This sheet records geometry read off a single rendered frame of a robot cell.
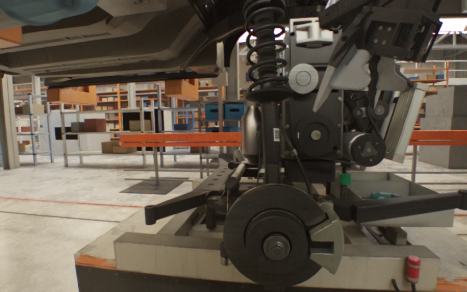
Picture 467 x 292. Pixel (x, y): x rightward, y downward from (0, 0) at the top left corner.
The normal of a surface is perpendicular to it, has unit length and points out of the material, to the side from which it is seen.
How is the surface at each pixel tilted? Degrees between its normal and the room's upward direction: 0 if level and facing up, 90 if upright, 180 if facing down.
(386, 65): 124
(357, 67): 63
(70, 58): 118
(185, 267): 90
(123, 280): 90
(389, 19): 93
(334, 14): 93
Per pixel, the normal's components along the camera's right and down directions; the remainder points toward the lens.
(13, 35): 0.99, 0.00
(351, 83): -0.62, -0.37
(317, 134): -0.15, 0.10
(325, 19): -0.85, 0.12
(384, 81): -0.76, 0.61
